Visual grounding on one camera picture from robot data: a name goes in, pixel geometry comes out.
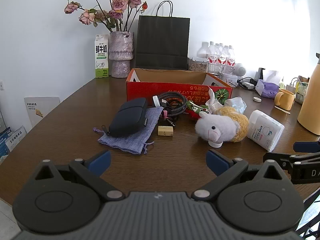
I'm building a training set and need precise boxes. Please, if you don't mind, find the white labelled container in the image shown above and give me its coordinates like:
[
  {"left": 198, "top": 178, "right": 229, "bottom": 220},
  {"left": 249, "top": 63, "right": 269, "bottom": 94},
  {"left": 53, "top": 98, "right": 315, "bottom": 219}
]
[{"left": 246, "top": 109, "right": 285, "bottom": 151}]

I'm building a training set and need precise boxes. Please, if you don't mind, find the yellow thermos jug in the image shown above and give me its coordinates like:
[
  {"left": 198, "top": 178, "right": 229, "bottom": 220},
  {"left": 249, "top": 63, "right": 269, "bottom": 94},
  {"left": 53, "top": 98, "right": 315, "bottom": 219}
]
[{"left": 297, "top": 53, "right": 320, "bottom": 137}]

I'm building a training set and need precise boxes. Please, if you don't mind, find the white green milk carton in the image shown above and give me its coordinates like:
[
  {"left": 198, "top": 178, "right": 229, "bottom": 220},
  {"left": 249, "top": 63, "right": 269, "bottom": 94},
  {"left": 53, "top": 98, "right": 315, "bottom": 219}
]
[{"left": 94, "top": 34, "right": 110, "bottom": 78}]

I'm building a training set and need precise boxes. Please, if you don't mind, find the white tissue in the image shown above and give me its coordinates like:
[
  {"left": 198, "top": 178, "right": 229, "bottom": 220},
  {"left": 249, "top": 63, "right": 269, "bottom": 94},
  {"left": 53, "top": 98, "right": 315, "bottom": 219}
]
[{"left": 205, "top": 88, "right": 223, "bottom": 115}]

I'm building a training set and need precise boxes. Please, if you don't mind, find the purple mottled vase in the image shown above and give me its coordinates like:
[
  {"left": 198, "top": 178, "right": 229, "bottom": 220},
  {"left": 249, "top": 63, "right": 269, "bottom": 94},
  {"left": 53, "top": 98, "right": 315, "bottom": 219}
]
[{"left": 109, "top": 31, "right": 135, "bottom": 78}]

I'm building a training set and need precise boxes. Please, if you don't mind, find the white charger with cable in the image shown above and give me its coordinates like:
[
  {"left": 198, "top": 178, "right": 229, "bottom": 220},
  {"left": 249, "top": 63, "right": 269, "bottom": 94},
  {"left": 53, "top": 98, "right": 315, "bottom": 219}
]
[{"left": 237, "top": 77, "right": 258, "bottom": 90}]

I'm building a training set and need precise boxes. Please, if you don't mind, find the white hair dryer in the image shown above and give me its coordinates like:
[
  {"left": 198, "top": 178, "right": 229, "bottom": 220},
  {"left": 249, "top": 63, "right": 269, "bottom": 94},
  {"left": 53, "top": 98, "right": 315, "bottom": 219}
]
[{"left": 234, "top": 63, "right": 247, "bottom": 77}]

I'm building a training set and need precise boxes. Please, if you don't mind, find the purple tissue pack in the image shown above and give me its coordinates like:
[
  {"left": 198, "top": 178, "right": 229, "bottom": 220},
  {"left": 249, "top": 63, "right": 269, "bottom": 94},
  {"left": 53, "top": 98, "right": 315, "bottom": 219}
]
[{"left": 256, "top": 70, "right": 283, "bottom": 99}]

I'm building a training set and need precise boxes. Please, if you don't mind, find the bunch of dried roses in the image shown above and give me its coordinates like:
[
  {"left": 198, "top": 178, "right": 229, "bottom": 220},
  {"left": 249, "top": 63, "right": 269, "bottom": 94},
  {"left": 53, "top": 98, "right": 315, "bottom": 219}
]
[{"left": 64, "top": 0, "right": 148, "bottom": 33}]

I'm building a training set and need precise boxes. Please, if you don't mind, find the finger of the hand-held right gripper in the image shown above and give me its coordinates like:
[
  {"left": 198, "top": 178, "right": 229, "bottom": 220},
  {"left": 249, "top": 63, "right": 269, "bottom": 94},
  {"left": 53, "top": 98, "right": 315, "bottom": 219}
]
[
  {"left": 263, "top": 151, "right": 320, "bottom": 174},
  {"left": 293, "top": 141, "right": 320, "bottom": 153}
]

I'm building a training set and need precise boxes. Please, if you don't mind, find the green snack bag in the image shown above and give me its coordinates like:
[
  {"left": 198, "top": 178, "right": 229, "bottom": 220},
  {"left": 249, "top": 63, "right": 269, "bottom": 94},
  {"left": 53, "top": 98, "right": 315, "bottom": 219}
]
[{"left": 295, "top": 76, "right": 310, "bottom": 105}]

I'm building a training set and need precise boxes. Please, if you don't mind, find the blue printed box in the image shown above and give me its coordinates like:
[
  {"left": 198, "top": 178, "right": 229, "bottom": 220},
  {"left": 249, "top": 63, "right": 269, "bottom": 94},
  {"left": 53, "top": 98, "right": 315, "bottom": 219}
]
[{"left": 0, "top": 127, "right": 13, "bottom": 153}]

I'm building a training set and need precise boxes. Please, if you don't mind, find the clear plastic tub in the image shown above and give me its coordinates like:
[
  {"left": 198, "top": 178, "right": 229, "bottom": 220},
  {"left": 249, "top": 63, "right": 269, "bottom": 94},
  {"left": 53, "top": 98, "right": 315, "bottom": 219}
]
[{"left": 221, "top": 72, "right": 238, "bottom": 87}]

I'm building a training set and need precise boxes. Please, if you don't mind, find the clear drinking glass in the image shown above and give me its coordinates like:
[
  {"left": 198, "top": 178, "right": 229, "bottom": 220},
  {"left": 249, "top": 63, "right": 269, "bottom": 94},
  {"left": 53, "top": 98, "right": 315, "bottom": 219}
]
[{"left": 208, "top": 62, "right": 222, "bottom": 76}]

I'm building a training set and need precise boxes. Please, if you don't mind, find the purple drawstring bag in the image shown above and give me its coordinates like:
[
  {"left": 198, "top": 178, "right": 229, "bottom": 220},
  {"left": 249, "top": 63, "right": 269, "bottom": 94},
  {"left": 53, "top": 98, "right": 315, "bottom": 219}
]
[{"left": 93, "top": 107, "right": 164, "bottom": 155}]

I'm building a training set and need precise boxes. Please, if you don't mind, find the yellow eraser block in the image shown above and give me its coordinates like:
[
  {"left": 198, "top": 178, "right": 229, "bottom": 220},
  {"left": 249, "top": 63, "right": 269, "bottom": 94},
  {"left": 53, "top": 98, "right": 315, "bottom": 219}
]
[{"left": 157, "top": 126, "right": 174, "bottom": 137}]

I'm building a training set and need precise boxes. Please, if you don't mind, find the white printed box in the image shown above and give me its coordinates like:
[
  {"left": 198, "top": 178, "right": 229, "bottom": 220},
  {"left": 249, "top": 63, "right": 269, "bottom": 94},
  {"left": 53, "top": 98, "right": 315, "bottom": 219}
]
[{"left": 5, "top": 125, "right": 27, "bottom": 153}]

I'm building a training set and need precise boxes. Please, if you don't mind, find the black zip pouch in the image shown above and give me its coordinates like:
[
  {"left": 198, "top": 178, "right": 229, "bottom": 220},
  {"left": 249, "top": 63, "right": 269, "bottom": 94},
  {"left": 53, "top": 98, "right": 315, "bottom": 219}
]
[{"left": 108, "top": 98, "right": 148, "bottom": 138}]

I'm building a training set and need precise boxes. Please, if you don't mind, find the black braided cable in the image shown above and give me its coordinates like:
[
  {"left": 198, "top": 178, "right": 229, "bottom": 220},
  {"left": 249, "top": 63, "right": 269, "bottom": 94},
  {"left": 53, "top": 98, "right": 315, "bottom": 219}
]
[{"left": 157, "top": 92, "right": 188, "bottom": 127}]

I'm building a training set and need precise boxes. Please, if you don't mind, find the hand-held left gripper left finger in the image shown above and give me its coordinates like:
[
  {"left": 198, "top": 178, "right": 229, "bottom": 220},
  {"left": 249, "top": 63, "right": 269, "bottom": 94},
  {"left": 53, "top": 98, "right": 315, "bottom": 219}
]
[{"left": 32, "top": 150, "right": 125, "bottom": 201}]

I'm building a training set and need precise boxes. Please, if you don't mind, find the white yellow plush sheep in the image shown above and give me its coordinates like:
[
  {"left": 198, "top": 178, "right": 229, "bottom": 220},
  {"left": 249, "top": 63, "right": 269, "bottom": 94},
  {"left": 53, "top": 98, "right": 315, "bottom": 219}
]
[{"left": 194, "top": 106, "right": 250, "bottom": 143}]

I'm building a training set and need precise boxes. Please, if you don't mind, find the clear container of seeds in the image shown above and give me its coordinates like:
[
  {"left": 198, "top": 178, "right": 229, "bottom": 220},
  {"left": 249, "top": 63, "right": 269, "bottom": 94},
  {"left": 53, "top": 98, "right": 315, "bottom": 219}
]
[{"left": 187, "top": 57, "right": 209, "bottom": 72}]

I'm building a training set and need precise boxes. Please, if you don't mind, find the pale blue plastic bag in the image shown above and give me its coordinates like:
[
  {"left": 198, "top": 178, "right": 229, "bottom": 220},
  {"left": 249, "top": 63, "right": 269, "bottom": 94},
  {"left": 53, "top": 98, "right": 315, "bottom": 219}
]
[{"left": 224, "top": 97, "right": 247, "bottom": 114}]

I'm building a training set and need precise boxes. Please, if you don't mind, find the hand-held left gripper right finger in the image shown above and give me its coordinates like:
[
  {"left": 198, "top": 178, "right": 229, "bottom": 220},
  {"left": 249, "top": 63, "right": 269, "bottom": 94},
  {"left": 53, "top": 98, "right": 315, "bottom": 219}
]
[{"left": 191, "top": 149, "right": 288, "bottom": 202}]

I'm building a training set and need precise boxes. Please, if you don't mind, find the red cardboard box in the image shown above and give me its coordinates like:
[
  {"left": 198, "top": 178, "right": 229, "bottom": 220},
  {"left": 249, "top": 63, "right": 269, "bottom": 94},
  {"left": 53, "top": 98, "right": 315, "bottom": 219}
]
[{"left": 126, "top": 68, "right": 233, "bottom": 105}]

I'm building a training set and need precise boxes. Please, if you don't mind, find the white sign board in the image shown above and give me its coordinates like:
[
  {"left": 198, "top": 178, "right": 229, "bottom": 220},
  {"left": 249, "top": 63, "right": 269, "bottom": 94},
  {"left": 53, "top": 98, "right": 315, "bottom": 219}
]
[{"left": 24, "top": 96, "right": 61, "bottom": 128}]

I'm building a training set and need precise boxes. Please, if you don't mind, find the pack of water bottles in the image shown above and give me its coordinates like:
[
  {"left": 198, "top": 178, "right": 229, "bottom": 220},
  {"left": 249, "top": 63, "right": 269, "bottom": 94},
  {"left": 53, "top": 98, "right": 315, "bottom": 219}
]
[{"left": 196, "top": 41, "right": 237, "bottom": 77}]

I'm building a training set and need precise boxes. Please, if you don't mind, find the black paper bag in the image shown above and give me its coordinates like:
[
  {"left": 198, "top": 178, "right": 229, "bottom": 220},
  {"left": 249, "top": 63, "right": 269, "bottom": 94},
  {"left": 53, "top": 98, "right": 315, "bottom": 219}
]
[{"left": 135, "top": 0, "right": 190, "bottom": 71}]

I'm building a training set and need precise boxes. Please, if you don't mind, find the yellow mug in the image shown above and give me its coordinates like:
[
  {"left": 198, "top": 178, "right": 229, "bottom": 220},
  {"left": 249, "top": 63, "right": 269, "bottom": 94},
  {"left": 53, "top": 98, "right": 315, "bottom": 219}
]
[{"left": 274, "top": 88, "right": 295, "bottom": 111}]

